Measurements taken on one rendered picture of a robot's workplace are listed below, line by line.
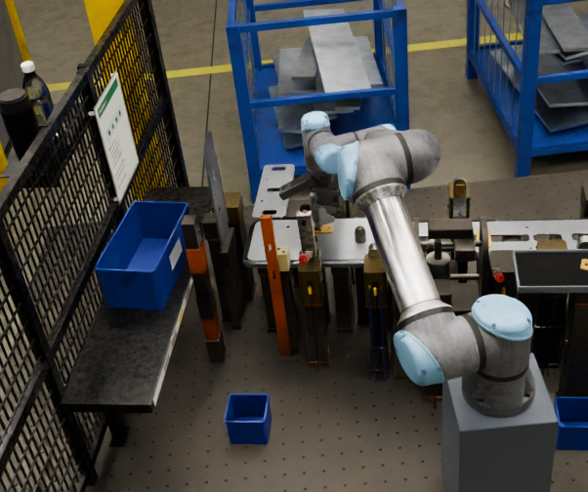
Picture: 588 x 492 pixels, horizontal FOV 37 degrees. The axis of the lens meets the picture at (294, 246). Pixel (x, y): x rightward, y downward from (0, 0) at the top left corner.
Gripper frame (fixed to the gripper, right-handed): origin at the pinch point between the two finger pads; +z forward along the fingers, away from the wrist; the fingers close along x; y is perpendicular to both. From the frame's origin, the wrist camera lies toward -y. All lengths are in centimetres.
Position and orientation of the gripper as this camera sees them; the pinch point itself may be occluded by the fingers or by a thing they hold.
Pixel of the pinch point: (317, 225)
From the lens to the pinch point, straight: 252.4
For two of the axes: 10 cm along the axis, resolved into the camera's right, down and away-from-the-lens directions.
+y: 9.9, -0.1, -1.5
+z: 1.0, 7.9, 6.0
